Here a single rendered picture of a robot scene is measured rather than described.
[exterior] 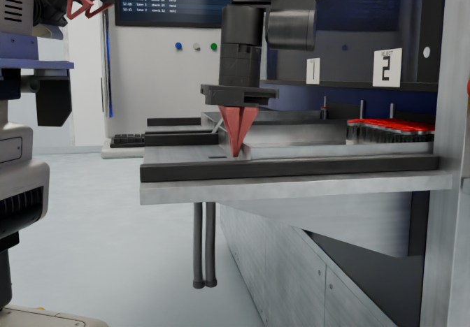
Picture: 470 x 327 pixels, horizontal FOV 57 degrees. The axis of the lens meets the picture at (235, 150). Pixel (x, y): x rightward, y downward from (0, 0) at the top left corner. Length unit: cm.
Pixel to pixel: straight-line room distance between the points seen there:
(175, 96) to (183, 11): 28
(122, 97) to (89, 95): 462
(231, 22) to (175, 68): 91
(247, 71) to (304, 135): 30
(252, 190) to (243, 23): 22
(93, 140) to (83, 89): 69
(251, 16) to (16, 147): 71
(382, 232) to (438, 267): 9
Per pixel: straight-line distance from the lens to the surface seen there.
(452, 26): 64
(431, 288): 70
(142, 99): 149
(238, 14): 59
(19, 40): 111
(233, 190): 52
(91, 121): 612
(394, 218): 71
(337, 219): 66
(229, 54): 59
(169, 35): 150
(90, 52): 610
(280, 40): 58
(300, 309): 129
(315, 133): 86
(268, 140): 83
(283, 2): 59
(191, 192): 51
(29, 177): 111
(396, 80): 74
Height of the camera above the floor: 100
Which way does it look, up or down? 10 degrees down
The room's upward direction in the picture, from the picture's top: straight up
